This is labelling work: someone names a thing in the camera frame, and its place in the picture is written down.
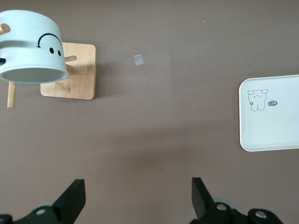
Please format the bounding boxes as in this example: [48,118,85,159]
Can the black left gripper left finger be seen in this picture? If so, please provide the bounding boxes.
[0,179,86,224]

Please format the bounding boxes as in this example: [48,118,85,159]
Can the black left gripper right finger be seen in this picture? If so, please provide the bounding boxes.
[190,177,284,224]

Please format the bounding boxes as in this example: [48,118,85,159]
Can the white smiley mug black handle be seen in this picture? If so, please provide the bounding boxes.
[0,9,70,84]

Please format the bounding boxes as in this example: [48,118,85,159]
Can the white tray with bunny print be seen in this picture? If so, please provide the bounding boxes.
[238,74,299,152]

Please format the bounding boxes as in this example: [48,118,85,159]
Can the wooden mug stand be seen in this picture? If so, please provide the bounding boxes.
[0,23,97,109]

